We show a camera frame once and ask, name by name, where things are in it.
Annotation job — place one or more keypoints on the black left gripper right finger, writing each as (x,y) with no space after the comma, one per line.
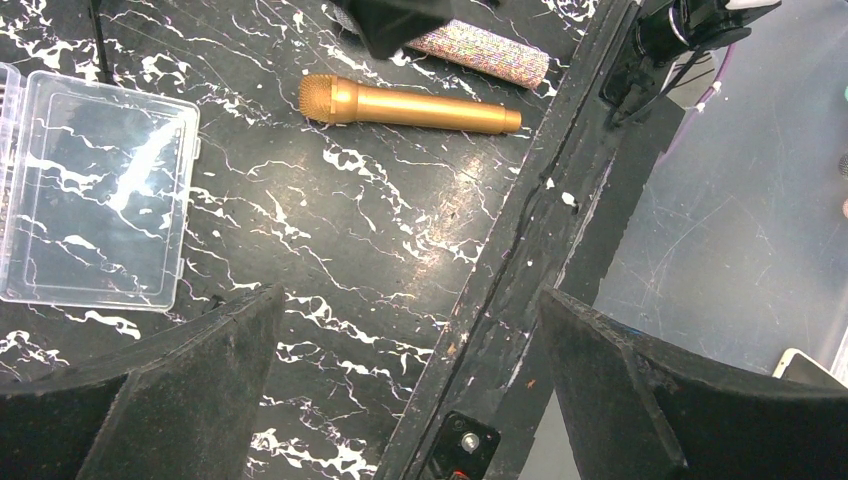
(637,407)

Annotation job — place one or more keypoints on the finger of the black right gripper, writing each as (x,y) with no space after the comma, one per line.
(385,26)

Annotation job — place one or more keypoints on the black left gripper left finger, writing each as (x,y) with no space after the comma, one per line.
(180,404)

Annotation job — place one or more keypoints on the glitter silver-head microphone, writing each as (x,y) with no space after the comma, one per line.
(478,49)

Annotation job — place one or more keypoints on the gold microphone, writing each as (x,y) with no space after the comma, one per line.
(332,99)

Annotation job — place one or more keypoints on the black tripod microphone stand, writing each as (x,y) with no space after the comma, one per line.
(106,75)

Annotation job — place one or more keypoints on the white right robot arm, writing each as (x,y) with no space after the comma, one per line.
(658,51)

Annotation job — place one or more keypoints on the clear plastic screw box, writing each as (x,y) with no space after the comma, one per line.
(95,185)

